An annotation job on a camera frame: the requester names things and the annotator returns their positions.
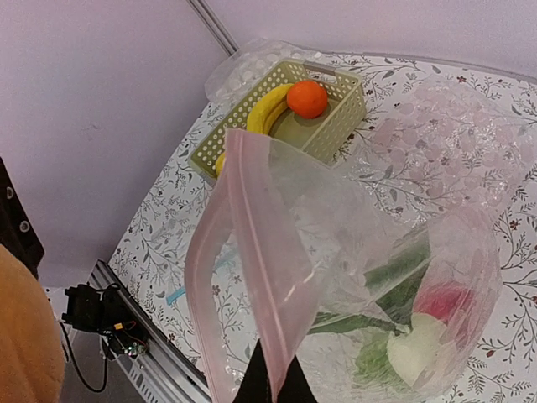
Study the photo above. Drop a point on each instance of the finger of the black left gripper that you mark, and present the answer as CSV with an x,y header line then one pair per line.
x,y
17,233

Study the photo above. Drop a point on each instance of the clear blue-zipper zip bag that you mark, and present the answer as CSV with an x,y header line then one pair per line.
x,y
200,265

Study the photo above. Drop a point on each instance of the bubble wrap sheet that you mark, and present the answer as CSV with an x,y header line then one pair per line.
x,y
236,76

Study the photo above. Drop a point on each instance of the red toy apple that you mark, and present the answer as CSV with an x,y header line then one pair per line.
x,y
448,304

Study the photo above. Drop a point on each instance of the aluminium front rail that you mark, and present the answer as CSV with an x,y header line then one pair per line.
x,y
159,372

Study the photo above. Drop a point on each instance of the yellow toy lemon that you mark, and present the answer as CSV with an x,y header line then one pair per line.
x,y
219,164

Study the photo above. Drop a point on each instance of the floral patterned table mat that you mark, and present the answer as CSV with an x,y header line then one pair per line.
x,y
150,259

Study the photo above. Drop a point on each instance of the cream perforated plastic basket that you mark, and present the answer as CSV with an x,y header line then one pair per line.
x,y
319,137

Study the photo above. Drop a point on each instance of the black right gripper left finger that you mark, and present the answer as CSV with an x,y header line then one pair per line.
x,y
255,387

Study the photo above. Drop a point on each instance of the yellow toy banana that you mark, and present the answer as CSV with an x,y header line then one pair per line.
x,y
268,109

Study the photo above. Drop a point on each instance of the aluminium left corner post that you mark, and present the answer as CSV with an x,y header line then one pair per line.
x,y
215,26

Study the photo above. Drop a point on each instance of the orange toy orange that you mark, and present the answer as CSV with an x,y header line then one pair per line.
x,y
308,99

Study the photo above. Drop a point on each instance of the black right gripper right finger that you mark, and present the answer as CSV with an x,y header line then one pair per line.
x,y
296,388

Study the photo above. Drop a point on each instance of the clear pink-zipper zip bag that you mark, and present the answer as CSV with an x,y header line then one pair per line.
x,y
446,162

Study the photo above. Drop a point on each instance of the green toy grapes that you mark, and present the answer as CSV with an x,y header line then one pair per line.
x,y
373,369

